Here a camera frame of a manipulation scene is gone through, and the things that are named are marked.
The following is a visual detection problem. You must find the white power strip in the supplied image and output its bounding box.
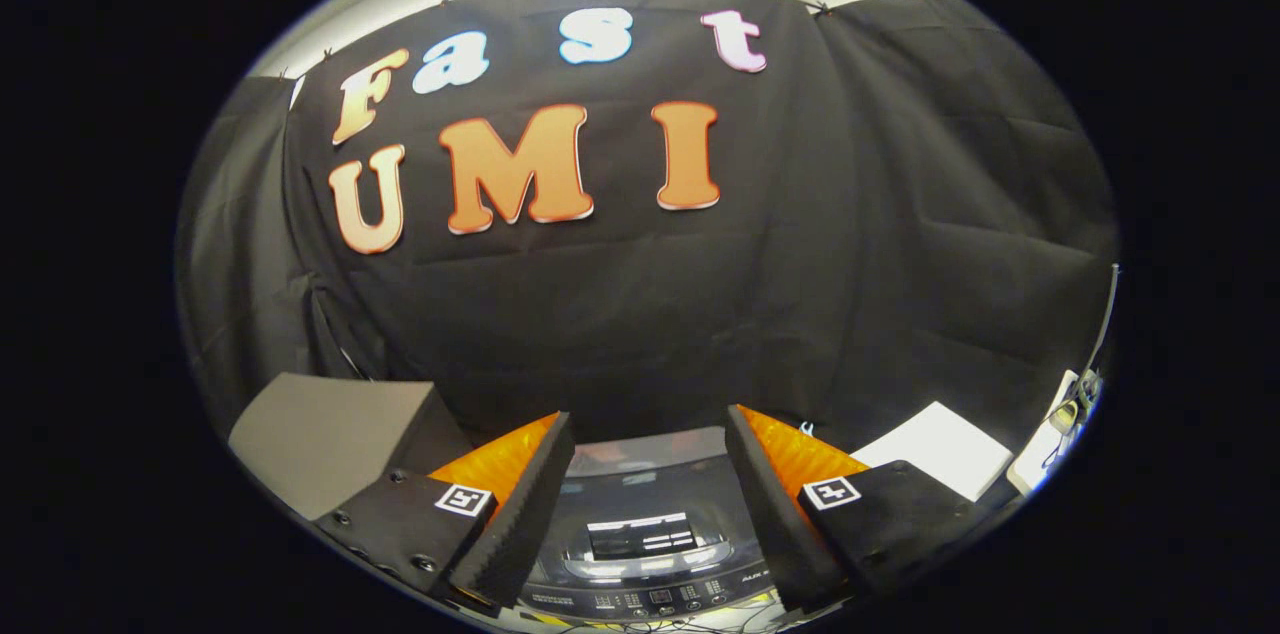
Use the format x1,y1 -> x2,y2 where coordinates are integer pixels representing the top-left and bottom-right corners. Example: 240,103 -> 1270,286
1006,369 -> 1104,497

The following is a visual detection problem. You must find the grey washing machine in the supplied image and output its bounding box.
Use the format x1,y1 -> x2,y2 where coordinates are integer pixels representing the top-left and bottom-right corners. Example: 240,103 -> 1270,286
515,426 -> 791,627

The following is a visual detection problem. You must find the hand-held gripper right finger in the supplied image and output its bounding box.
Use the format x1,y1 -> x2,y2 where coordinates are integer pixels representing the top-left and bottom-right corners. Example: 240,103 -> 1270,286
725,404 -> 976,613

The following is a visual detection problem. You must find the white cable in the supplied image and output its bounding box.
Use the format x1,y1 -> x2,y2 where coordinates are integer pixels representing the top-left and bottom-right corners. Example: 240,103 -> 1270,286
1085,264 -> 1121,385

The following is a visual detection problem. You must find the dark transparent washing machine lid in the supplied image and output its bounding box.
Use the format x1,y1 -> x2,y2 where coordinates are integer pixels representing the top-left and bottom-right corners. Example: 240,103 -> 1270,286
545,426 -> 766,585

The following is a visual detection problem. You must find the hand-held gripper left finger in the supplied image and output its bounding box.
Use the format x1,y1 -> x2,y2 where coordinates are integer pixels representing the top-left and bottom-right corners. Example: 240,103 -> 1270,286
312,412 -> 576,608

